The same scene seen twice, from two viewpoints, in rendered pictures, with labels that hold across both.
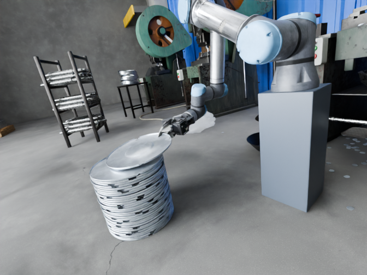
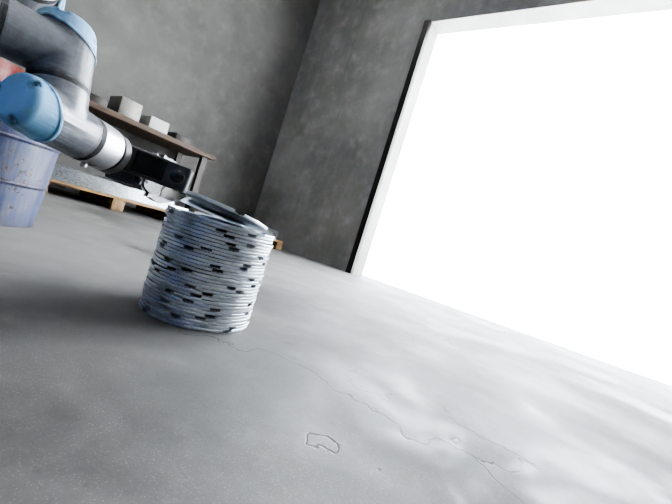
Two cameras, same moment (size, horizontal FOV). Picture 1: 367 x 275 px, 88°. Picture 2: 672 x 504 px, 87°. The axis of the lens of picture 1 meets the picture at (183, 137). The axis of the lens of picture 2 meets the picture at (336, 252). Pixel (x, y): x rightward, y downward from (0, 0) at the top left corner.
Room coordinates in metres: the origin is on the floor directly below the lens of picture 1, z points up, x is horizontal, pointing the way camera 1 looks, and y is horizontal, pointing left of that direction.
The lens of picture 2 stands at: (1.72, 0.02, 0.30)
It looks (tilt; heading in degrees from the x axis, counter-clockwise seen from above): 1 degrees down; 149
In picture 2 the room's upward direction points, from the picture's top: 17 degrees clockwise
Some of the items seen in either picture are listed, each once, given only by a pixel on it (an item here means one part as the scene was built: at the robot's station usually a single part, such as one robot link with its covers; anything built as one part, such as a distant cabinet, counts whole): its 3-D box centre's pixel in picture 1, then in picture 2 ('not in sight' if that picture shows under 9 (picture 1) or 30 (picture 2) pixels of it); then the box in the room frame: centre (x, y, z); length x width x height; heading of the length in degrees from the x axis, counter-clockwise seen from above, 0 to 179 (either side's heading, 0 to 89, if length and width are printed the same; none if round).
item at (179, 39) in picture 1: (172, 60); not in sight; (4.31, -0.04, 0.87); 1.53 x 0.99 x 1.74; 117
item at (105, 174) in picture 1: (127, 161); (223, 222); (0.72, 0.24, 0.26); 0.29 x 0.29 x 0.01
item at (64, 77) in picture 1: (76, 100); not in sight; (2.26, 1.14, 0.47); 0.46 x 0.43 x 0.95; 94
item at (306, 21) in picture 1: (293, 38); not in sight; (0.69, -0.42, 0.62); 0.13 x 0.12 x 0.14; 116
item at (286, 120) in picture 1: (292, 145); not in sight; (0.69, -0.43, 0.23); 0.18 x 0.18 x 0.45; 37
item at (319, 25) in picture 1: (314, 41); not in sight; (1.19, -0.85, 0.62); 0.10 x 0.06 x 0.20; 24
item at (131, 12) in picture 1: (142, 16); not in sight; (6.74, 0.62, 2.44); 1.25 x 0.92 x 0.27; 24
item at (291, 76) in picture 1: (294, 74); not in sight; (0.69, -0.43, 0.50); 0.15 x 0.15 x 0.10
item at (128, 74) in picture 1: (133, 93); not in sight; (3.45, 0.73, 0.40); 0.45 x 0.40 x 0.79; 36
